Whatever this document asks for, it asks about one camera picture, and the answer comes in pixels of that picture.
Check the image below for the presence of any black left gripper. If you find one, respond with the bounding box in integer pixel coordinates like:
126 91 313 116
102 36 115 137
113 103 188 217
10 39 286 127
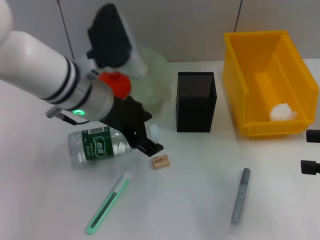
99 94 165 158

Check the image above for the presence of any white paper ball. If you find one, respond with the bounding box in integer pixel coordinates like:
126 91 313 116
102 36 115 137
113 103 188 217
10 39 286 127
268 103 300 122

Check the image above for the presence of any mint green utility knife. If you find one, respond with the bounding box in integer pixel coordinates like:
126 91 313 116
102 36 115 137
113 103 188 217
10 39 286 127
86 172 133 235

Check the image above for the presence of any water bottle green label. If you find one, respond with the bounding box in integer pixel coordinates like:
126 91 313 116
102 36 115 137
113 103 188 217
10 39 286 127
67 124 160 168

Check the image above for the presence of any orange fruit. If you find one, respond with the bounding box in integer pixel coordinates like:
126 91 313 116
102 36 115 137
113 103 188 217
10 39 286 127
98 70 133 100

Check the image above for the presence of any tan eraser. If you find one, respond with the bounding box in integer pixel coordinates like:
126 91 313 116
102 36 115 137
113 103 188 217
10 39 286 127
151 154 172 171

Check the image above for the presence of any black mesh pen holder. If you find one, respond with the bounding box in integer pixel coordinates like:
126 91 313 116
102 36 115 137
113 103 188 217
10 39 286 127
176 71 218 133

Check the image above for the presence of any translucent green fruit bowl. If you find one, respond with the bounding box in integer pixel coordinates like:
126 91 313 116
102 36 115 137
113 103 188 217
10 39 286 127
133 46 174 111

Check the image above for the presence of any grey marker pen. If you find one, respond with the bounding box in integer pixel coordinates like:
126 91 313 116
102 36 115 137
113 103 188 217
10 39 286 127
229 167 252 235

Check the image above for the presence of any yellow plastic bin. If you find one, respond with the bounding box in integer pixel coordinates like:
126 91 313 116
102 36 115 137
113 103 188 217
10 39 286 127
223 30 320 140

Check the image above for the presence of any left arm connector cable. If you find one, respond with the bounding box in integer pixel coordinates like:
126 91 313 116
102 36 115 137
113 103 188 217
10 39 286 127
46 106 92 126

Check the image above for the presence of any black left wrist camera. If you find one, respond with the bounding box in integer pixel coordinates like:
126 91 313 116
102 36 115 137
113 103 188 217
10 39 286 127
86 2 149 79

